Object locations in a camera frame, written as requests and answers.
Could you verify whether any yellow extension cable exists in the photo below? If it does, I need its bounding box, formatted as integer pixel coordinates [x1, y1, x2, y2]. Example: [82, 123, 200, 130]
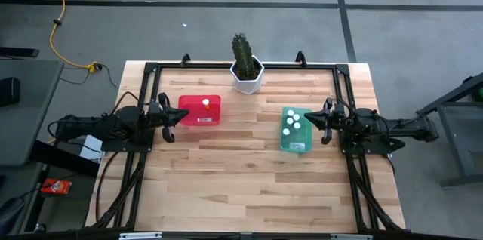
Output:
[44, 0, 100, 73]

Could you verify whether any red plastic bin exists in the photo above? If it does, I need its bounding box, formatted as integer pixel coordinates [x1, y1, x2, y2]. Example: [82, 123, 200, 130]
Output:
[177, 94, 223, 128]

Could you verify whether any white box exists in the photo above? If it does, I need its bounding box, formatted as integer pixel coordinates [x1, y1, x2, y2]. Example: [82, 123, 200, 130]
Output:
[76, 134, 105, 163]

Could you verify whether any black speaker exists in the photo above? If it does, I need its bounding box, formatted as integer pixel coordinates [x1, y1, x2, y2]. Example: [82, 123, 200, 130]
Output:
[0, 76, 21, 107]

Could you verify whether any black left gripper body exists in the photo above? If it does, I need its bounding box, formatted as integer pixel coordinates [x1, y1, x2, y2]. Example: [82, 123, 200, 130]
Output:
[147, 91, 176, 144]

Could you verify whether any black floor tape strip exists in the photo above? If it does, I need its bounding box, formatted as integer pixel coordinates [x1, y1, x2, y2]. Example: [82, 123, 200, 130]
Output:
[331, 0, 358, 64]
[0, 0, 483, 12]

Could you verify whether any black aluminium table frame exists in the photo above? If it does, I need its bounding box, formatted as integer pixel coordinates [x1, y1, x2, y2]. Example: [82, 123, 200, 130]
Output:
[85, 50, 408, 240]

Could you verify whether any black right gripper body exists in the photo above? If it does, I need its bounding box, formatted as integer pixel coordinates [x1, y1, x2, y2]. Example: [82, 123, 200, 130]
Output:
[321, 97, 350, 146]

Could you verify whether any black flat bar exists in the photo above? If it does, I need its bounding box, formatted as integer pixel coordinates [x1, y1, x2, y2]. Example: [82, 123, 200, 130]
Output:
[0, 46, 40, 59]

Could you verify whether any grey metal table frame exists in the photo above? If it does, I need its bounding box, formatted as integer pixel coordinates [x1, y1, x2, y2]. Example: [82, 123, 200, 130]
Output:
[415, 72, 483, 189]

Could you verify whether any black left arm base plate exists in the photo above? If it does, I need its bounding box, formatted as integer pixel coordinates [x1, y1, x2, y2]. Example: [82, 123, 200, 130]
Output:
[99, 128, 156, 154]

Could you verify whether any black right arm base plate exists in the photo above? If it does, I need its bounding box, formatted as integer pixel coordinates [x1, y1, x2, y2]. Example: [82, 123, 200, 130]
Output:
[339, 134, 407, 157]

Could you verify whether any white hexagonal plant pot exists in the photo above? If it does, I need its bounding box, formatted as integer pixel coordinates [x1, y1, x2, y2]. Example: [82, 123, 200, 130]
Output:
[229, 54, 266, 96]

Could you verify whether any black desk leg bar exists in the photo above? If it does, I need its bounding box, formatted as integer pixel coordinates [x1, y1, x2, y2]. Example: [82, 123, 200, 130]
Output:
[29, 139, 101, 178]

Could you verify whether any teal plastic bin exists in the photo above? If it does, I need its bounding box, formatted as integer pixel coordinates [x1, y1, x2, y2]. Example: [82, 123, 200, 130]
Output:
[279, 106, 314, 154]

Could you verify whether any grey desk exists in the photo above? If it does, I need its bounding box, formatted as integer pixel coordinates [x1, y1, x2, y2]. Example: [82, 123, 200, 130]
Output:
[0, 58, 66, 168]

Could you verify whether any silver metal bracket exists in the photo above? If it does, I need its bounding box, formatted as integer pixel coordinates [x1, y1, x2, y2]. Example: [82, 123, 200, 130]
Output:
[330, 232, 374, 240]
[118, 232, 164, 240]

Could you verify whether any red orange snack packet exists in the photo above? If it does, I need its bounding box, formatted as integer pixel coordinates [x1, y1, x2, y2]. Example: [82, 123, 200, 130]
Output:
[40, 177, 73, 196]

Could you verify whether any black bag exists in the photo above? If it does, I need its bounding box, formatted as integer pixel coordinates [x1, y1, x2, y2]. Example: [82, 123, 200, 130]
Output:
[0, 195, 26, 238]

